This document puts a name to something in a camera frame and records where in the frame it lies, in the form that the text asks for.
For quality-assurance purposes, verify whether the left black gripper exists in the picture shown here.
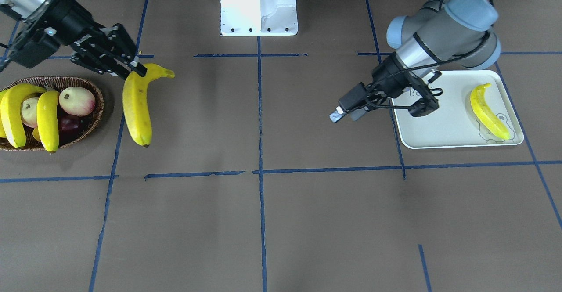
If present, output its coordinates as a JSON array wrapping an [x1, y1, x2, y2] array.
[[329, 54, 418, 123]]

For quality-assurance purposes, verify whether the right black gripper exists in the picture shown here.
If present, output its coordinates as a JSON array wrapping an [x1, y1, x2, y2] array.
[[40, 0, 147, 79]]

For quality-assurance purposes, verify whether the large yellow banana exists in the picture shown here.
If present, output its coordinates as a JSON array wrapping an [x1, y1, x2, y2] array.
[[122, 63, 175, 148]]

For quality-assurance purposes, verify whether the yellow toy banana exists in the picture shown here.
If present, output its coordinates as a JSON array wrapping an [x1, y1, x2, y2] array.
[[470, 83, 511, 140]]

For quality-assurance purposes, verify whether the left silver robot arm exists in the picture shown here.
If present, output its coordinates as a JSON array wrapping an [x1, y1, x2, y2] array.
[[329, 0, 501, 123]]

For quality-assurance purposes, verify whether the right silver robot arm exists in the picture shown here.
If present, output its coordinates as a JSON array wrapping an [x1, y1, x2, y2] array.
[[1, 0, 147, 79]]

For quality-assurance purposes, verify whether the brown wicker basket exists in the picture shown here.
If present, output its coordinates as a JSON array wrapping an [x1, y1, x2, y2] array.
[[0, 76, 104, 153]]

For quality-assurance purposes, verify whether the peach-coloured toy apple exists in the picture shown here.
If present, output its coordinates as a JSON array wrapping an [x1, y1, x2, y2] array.
[[58, 87, 96, 116]]

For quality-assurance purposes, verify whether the pale green toy apple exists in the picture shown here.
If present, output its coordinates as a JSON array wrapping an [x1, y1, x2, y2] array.
[[21, 97, 39, 128]]

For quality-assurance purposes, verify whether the white bear-print tray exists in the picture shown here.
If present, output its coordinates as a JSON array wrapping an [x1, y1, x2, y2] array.
[[393, 70, 524, 149]]

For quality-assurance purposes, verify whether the white camera post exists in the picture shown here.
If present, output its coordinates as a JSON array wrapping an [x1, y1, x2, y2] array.
[[220, 0, 299, 36]]

